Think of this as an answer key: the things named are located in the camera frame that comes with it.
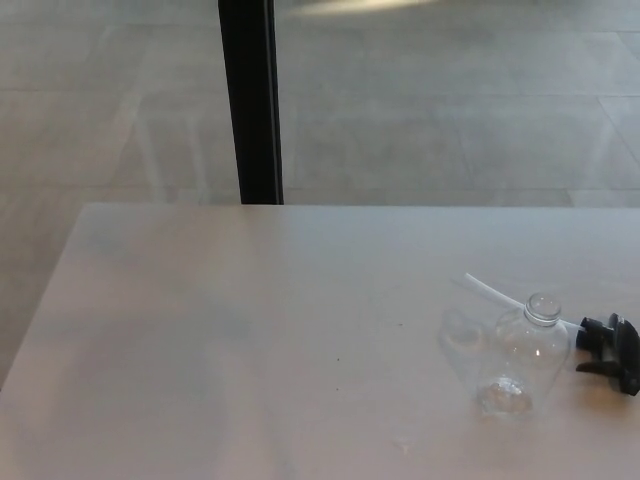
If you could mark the black trigger sprayer lid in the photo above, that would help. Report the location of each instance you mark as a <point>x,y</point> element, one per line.
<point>627,350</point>

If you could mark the clear plastic spray bottle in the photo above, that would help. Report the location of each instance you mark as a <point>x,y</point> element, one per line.
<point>520,360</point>

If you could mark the black window frame post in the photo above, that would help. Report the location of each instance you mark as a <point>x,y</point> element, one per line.
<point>250,100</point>

